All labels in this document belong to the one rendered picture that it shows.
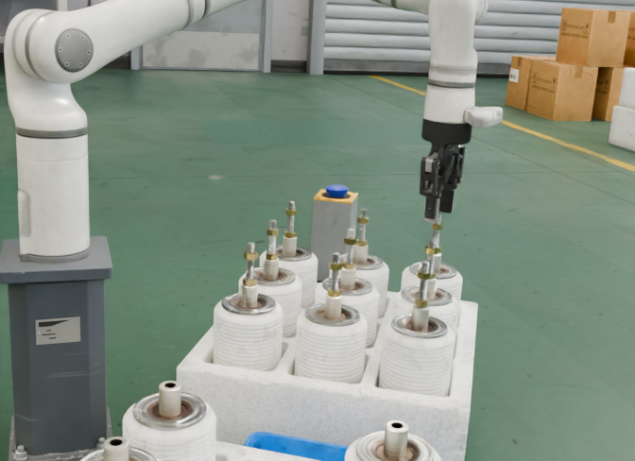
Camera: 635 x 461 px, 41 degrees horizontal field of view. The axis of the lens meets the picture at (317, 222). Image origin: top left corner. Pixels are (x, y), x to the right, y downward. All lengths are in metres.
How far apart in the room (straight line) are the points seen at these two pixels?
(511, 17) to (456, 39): 5.69
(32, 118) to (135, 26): 0.18
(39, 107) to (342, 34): 5.31
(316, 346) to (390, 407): 0.13
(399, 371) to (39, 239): 0.51
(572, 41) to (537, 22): 2.02
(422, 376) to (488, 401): 0.42
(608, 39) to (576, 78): 0.27
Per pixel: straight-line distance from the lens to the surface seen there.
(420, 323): 1.14
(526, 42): 7.03
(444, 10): 1.25
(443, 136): 1.28
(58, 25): 1.13
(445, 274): 1.35
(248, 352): 1.16
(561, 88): 4.88
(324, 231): 1.52
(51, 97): 1.20
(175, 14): 1.23
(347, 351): 1.14
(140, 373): 1.56
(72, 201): 1.18
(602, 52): 4.98
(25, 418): 1.28
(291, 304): 1.27
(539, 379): 1.65
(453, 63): 1.27
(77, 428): 1.29
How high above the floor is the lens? 0.69
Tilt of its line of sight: 16 degrees down
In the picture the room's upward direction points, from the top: 3 degrees clockwise
